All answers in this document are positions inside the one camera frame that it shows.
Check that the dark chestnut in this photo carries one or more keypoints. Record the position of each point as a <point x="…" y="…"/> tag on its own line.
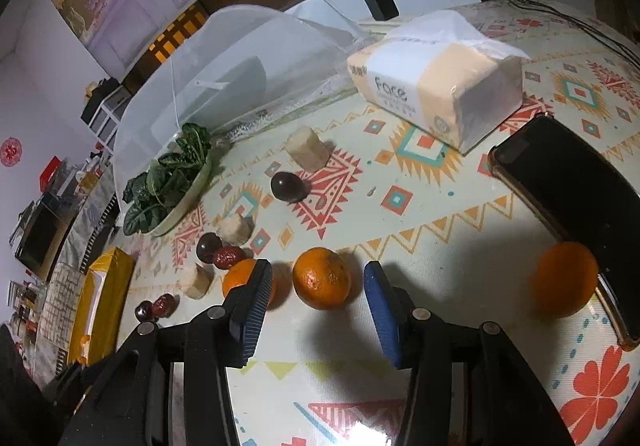
<point x="143" y="311"/>
<point x="209" y="246"/>

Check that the tissue pack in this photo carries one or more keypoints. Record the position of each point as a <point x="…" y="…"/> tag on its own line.
<point x="440" y="86"/>

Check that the group of condiment bottles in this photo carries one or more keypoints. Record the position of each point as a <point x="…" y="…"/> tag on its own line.
<point x="22" y="303"/>

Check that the white mesh food cover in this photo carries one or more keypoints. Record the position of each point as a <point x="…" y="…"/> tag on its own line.
<point x="200" y="76"/>

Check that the small black box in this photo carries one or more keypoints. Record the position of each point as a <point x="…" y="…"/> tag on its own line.
<point x="378" y="2"/>

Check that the red box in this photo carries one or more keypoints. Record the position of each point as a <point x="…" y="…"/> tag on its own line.
<point x="50" y="171"/>

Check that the black smartphone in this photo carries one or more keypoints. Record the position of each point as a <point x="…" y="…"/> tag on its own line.
<point x="565" y="186"/>

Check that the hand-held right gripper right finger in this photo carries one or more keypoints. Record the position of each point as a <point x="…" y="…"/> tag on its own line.
<point x="382" y="318"/>

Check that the orange mandarin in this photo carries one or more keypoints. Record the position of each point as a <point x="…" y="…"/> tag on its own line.
<point x="565" y="278"/>
<point x="237" y="278"/>
<point x="320" y="283"/>

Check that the fringed counter cloth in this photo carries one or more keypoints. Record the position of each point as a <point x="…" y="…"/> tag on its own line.
<point x="92" y="221"/>

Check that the pale green plate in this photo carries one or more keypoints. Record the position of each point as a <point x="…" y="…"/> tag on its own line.
<point x="187" y="206"/>

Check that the spinach leaves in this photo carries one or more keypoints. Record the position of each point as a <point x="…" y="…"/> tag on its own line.
<point x="165" y="181"/>

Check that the red paper wall decoration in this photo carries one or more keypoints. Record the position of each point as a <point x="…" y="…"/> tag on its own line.
<point x="11" y="151"/>

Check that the beige round pastry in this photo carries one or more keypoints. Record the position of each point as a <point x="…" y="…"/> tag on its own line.
<point x="235" y="228"/>

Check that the yellow-edged white tray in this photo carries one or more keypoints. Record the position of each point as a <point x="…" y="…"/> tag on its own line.
<point x="100" y="306"/>

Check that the small red date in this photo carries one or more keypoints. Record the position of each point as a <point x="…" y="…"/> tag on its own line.
<point x="287" y="186"/>

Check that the white plastic drawer unit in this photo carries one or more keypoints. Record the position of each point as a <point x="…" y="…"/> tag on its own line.
<point x="110" y="116"/>

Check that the pale banana chunk top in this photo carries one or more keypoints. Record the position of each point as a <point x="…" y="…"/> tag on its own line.
<point x="307" y="149"/>

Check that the microwave oven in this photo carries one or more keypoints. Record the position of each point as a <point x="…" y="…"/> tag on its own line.
<point x="37" y="236"/>

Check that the corn cob piece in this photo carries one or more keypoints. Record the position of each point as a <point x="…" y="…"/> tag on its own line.
<point x="195" y="281"/>

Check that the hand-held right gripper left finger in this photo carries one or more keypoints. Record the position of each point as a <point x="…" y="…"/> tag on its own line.
<point x="252" y="313"/>

